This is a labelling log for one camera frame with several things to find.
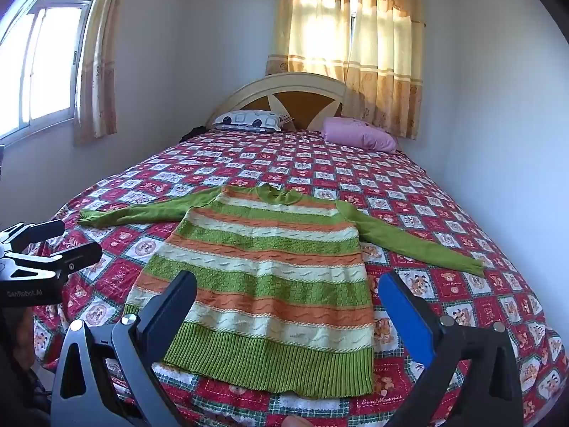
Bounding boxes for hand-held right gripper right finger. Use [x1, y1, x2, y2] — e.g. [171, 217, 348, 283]
[378, 271, 525, 427]

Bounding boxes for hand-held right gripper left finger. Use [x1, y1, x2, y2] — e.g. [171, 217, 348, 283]
[51, 270, 198, 427]

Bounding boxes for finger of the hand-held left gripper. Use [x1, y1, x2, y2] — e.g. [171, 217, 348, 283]
[0, 220, 67, 252]
[0, 242, 103, 286]

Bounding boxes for green orange striped knit sweater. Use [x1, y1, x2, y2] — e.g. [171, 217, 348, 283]
[76, 183, 485, 399]

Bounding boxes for person's left forearm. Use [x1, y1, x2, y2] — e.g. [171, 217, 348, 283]
[0, 307, 54, 414]

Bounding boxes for red checkered printed blanket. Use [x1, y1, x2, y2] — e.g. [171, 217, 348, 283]
[33, 129, 565, 427]

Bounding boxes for beige side window curtain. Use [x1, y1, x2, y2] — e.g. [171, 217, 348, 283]
[73, 0, 129, 145]

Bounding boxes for dark cloth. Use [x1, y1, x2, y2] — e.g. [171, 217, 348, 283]
[179, 127, 208, 144]

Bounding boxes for white framed sliding window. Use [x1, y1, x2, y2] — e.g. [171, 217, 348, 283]
[0, 0, 107, 143]

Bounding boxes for pink pillow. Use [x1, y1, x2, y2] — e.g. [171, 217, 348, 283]
[322, 117, 399, 154]

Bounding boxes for white patterned pillow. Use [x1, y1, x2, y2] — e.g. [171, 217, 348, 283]
[212, 110, 294, 133]

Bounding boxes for cream and brown bed headboard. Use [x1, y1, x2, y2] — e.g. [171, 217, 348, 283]
[204, 72, 352, 132]

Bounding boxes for wide yellow window curtain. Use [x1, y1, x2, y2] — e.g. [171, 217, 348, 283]
[344, 0, 427, 139]

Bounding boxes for narrow yellow window curtain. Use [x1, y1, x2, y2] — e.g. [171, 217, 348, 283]
[266, 0, 352, 76]

